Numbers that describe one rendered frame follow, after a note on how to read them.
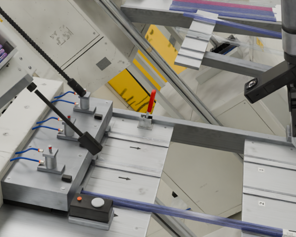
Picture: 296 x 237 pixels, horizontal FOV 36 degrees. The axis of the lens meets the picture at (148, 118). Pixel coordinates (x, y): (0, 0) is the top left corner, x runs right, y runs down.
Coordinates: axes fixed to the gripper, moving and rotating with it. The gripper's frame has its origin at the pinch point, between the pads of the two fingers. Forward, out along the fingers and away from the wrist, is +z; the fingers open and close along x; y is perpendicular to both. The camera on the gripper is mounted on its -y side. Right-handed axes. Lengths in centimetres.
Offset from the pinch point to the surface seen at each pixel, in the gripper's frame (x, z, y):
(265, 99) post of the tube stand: 49, 19, -6
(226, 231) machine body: 19, 44, -18
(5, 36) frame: 20, -21, -66
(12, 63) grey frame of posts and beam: 19, -14, -66
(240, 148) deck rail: 19.0, 15.1, -12.0
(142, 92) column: 284, 145, -119
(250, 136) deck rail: 19.0, 11.4, -9.4
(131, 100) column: 284, 152, -131
